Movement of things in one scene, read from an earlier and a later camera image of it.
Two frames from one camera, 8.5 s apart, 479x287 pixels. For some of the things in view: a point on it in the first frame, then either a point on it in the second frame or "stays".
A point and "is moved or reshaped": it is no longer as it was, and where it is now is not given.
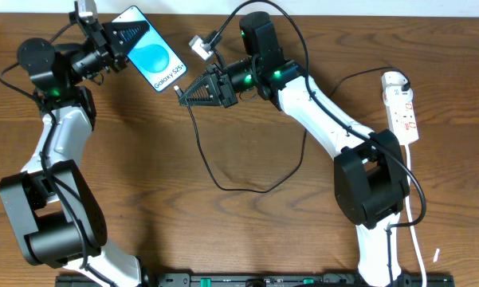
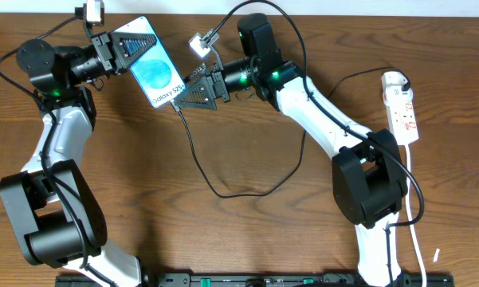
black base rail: [259, 280] stays
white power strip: [401, 114] stays
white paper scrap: [436, 255] stays
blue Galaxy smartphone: [151, 54] is moved or reshaped
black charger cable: [210, 163] -> [406, 81]
